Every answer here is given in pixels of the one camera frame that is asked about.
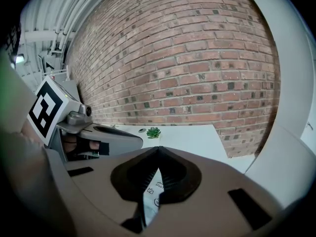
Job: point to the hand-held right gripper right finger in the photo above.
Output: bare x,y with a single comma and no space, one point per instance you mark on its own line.
209,211

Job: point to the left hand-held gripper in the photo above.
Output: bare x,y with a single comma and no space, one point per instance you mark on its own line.
47,107

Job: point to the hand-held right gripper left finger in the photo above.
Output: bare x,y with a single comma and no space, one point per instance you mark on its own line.
93,194

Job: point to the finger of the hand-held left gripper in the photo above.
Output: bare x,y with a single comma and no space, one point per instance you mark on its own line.
123,142

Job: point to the person's left forearm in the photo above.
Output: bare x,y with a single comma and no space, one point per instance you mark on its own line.
32,133

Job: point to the person's left hand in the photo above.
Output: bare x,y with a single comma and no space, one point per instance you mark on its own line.
93,145

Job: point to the dark green succulent in pot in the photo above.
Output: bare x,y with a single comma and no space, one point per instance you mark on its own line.
153,132

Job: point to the person's black printed t-shirt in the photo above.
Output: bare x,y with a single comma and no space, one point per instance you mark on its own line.
13,38

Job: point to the white ceiling pipes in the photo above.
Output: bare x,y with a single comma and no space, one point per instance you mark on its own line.
61,13

